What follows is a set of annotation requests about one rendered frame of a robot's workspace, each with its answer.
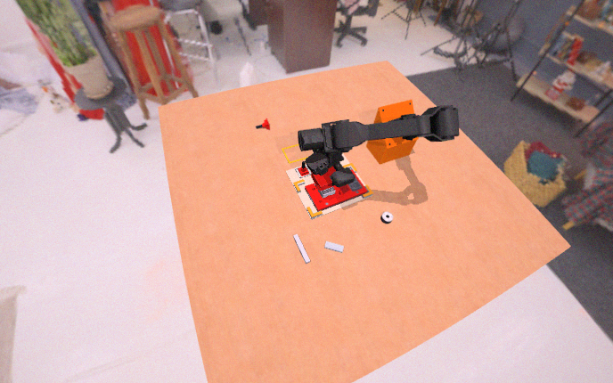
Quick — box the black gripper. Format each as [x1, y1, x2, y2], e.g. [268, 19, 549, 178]
[325, 152, 356, 187]

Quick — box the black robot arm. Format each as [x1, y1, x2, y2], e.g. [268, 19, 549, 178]
[298, 105, 459, 175]

